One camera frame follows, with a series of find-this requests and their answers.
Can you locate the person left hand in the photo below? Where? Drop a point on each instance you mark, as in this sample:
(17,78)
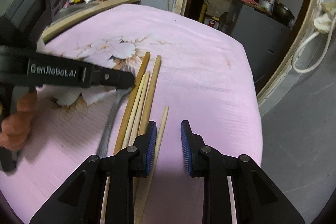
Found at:
(16,127)

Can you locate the dark cabinet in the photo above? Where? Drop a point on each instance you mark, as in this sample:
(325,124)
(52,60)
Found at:
(261,36)

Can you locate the dark handled fork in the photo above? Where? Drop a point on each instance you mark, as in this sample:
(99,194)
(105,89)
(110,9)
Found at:
(105,138)

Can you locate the black pot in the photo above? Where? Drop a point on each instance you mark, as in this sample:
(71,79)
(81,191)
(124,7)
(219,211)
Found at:
(282,14)

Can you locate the pale chopstick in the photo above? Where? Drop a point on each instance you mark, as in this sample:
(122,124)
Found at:
(138,114)
(132,115)

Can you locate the brown bamboo chopstick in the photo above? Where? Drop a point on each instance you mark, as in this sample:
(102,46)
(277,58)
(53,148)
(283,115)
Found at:
(130,103)
(149,97)

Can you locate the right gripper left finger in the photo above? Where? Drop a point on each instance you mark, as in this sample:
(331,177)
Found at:
(102,183)

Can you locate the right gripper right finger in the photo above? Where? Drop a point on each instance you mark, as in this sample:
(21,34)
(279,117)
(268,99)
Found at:
(236,189)

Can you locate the cream rubber gloves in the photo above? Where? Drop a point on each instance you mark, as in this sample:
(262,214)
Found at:
(323,22)

